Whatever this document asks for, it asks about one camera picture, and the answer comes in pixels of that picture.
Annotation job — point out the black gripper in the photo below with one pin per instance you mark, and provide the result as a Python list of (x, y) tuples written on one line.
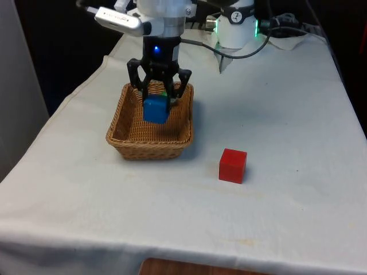
[(160, 54)]

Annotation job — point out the blue cube block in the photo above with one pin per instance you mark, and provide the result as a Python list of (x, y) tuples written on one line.
[(155, 110)]

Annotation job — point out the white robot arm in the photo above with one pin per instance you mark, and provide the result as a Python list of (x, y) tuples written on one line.
[(235, 28)]

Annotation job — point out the brown wicker basket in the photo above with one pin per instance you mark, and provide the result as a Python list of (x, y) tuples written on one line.
[(149, 137)]

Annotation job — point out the green block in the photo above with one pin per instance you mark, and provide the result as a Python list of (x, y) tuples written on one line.
[(164, 94)]

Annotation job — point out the red cube block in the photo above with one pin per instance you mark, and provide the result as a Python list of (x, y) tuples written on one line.
[(232, 166)]

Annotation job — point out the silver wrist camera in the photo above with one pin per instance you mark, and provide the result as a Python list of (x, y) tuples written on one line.
[(120, 20)]

